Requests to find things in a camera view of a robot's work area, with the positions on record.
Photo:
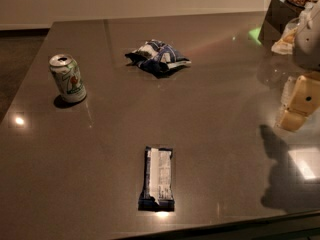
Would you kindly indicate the blue rxbar blueberry bar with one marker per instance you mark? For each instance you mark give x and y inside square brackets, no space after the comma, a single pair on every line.
[157,194]

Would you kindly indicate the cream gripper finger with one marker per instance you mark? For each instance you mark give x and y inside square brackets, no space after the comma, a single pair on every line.
[300,98]

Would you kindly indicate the green 7up soda can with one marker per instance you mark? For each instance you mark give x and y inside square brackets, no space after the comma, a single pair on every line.
[66,73]

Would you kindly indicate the black counter box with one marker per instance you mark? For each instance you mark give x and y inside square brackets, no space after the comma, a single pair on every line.
[278,14]

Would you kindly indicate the crumpled blue chip bag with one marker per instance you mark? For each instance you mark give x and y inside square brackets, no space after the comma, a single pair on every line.
[157,57]

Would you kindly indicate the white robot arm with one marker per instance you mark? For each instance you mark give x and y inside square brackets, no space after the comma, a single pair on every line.
[306,51]

